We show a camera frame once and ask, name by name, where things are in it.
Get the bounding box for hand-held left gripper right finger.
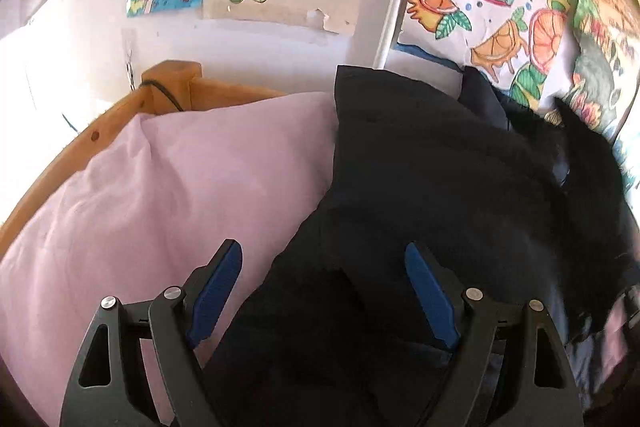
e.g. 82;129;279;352
404;241;585;427

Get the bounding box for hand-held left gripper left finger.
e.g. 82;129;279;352
59;238;244;427

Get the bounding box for dark navy puffer jacket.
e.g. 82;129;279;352
205;64;640;427

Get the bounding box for pink bed sheet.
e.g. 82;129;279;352
0;92;346;427

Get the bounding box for black cable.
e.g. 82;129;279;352
141;79;185;114

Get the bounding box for wooden bed frame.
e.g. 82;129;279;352
0;61;291;253

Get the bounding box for hanging metal chain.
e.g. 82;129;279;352
124;29;140;94

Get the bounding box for colourful flower wall poster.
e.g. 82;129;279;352
554;0;640;145

